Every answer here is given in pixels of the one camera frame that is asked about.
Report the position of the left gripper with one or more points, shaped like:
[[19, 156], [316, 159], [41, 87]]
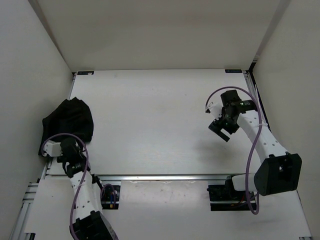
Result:
[[62, 157]]

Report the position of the front aluminium rail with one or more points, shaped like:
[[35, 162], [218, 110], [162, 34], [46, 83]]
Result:
[[170, 177]]

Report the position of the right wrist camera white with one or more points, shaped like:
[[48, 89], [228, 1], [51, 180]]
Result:
[[215, 109]]

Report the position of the black skirt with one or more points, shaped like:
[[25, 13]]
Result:
[[71, 116]]

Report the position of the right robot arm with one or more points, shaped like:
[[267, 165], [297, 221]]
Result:
[[279, 170]]

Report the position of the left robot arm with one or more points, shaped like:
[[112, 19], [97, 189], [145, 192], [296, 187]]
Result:
[[86, 221]]

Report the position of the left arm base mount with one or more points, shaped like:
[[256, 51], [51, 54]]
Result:
[[109, 194]]

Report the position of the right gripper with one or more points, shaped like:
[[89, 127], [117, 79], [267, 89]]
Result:
[[216, 126]]

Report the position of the blue corner label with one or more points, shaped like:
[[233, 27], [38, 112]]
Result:
[[84, 73], [233, 71]]

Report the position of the right blue corner label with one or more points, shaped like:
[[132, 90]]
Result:
[[233, 71]]

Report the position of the left blue corner label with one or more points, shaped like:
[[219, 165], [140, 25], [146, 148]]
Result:
[[84, 73]]

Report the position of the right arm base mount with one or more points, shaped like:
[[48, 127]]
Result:
[[232, 193]]

